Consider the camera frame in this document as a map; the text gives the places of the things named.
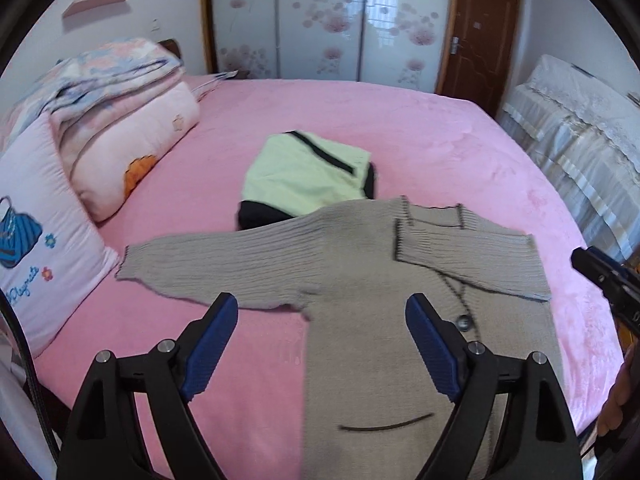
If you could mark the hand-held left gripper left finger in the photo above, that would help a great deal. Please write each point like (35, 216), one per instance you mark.
(212, 345)

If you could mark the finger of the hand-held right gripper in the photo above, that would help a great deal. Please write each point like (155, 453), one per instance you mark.
(607, 277)

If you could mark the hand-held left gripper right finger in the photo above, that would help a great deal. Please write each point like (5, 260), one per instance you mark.
(430, 345)

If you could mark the grey knit sweater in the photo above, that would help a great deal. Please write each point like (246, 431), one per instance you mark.
(350, 270)

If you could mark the person's right hand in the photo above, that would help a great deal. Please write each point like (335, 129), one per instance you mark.
(612, 400)

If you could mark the furniture under white lace cover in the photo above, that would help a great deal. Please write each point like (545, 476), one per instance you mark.
(575, 130)

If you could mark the pink pillow with bag print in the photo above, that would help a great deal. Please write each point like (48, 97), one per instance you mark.
(45, 280)

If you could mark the light green black-trimmed garment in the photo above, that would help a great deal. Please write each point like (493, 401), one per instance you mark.
(300, 180)

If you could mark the white cloth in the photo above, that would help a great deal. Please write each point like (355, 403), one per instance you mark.
(15, 410)

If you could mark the pink bed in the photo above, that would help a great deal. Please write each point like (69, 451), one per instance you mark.
(425, 130)

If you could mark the pink pillow with orange flower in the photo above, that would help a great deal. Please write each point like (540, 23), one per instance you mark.
(135, 130)

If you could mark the brown wooden door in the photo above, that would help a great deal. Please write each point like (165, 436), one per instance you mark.
(480, 35)

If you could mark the folded floral quilt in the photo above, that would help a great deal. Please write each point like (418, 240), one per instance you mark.
(100, 70)

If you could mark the dark wooden headboard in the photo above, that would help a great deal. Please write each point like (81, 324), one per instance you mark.
(172, 49)

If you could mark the floral sliding door wardrobe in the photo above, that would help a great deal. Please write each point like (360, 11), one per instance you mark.
(320, 20)

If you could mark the pink wall shelf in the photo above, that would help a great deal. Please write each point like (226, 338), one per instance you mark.
(100, 2)

